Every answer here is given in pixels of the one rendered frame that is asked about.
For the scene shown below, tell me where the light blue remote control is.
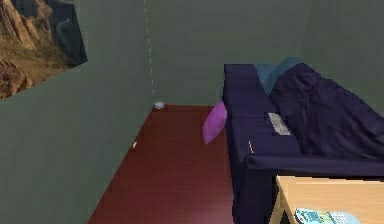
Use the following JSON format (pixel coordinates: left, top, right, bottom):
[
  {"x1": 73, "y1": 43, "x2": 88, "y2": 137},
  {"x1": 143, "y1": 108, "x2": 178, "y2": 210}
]
[{"x1": 294, "y1": 207, "x2": 362, "y2": 224}]

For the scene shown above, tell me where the purple pillow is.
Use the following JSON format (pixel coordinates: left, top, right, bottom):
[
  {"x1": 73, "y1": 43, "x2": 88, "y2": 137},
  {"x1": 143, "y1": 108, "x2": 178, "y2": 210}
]
[{"x1": 202, "y1": 101, "x2": 228, "y2": 145}]

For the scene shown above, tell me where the teal blue pillow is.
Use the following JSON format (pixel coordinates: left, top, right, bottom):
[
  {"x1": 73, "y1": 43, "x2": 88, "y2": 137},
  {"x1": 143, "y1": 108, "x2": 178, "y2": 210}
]
[{"x1": 254, "y1": 56, "x2": 304, "y2": 97}]

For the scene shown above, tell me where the grey remote control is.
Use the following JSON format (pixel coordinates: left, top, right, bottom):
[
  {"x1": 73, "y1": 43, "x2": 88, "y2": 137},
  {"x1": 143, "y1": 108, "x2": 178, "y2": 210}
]
[{"x1": 267, "y1": 112, "x2": 292, "y2": 137}]

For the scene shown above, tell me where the framed rocky landscape picture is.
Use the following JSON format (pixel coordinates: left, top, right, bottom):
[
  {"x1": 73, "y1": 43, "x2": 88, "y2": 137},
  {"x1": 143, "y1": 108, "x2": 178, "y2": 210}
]
[{"x1": 0, "y1": 0, "x2": 89, "y2": 101}]

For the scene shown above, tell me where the light wooden table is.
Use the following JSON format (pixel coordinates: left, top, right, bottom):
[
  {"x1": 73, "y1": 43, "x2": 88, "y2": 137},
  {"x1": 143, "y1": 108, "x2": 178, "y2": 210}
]
[{"x1": 269, "y1": 175, "x2": 384, "y2": 224}]

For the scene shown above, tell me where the dark blue bed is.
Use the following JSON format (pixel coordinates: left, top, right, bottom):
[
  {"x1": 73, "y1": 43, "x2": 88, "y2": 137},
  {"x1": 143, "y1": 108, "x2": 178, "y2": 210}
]
[{"x1": 222, "y1": 62, "x2": 384, "y2": 224}]

